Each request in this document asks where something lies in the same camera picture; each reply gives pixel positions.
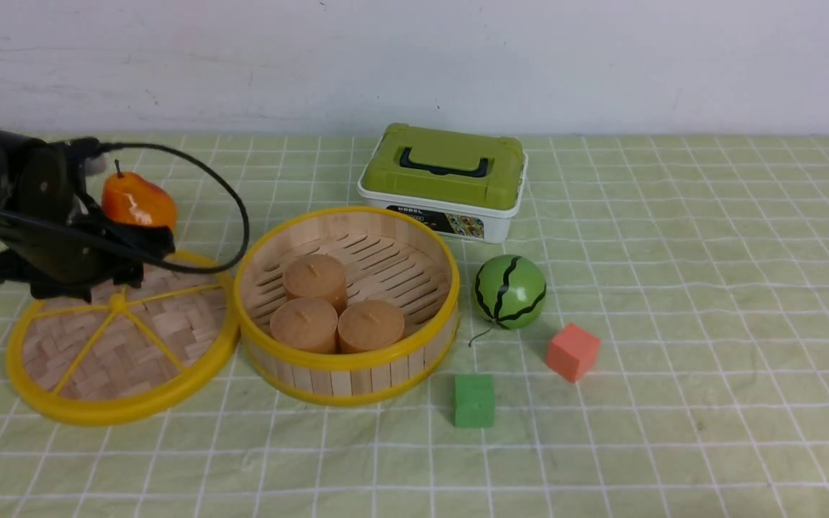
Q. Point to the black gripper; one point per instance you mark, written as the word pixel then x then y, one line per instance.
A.
pixel 57 239

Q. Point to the yellow woven steamer lid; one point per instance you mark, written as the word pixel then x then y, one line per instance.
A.
pixel 126 355

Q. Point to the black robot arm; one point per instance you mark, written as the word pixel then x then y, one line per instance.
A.
pixel 57 239

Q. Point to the bamboo steamer basket yellow rim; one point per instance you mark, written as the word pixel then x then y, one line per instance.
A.
pixel 387 256

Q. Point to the orange red toy pear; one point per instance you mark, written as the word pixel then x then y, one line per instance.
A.
pixel 130 199

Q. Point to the tan cylinder cake back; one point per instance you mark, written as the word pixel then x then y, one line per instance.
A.
pixel 317 277

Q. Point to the tan cylinder cake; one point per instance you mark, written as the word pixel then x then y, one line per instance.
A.
pixel 317 277
pixel 306 324
pixel 369 325

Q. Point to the tan cylinder cake left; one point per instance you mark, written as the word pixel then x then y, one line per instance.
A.
pixel 306 324

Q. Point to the tan cylinder cake right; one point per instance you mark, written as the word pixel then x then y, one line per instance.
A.
pixel 369 325

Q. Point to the green lidded white storage box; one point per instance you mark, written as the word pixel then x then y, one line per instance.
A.
pixel 461 185

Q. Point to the green foam cube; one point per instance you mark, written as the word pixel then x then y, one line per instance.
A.
pixel 474 401

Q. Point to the green toy watermelon ball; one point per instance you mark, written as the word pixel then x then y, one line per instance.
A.
pixel 508 292

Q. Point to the red foam cube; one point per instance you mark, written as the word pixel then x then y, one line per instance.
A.
pixel 572 352

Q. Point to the green checked tablecloth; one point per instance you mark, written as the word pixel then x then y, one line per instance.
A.
pixel 702 264

